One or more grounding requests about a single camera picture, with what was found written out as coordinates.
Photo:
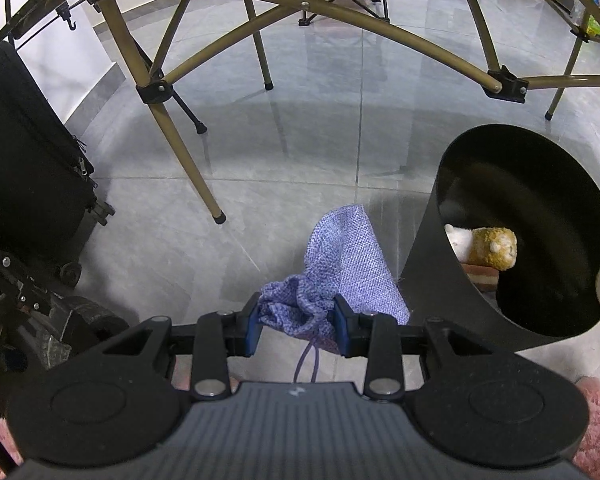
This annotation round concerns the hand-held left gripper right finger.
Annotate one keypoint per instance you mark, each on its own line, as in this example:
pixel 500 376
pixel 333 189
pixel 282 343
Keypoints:
pixel 341 330

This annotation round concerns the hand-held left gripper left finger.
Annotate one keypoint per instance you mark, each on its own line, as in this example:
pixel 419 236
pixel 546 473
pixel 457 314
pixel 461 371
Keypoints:
pixel 251 330

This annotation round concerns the brown striped box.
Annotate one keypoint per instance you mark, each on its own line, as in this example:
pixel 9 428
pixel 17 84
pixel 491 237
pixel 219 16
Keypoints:
pixel 482 280

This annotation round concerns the yellow white plush toy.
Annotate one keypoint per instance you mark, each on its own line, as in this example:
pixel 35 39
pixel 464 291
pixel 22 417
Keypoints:
pixel 495 247

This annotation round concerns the black round trash bin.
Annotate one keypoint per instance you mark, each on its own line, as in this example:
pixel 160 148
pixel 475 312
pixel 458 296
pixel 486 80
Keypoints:
pixel 530 185

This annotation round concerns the tan folding camping table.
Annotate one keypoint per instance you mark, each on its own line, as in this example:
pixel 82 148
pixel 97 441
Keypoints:
pixel 190 160

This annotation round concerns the black tripod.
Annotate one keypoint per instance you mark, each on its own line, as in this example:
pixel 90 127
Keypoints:
pixel 200 127

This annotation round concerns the black suitcase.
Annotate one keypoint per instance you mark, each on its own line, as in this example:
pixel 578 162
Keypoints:
pixel 25 160

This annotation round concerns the green packaged item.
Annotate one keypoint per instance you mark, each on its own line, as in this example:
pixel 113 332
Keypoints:
pixel 596 25

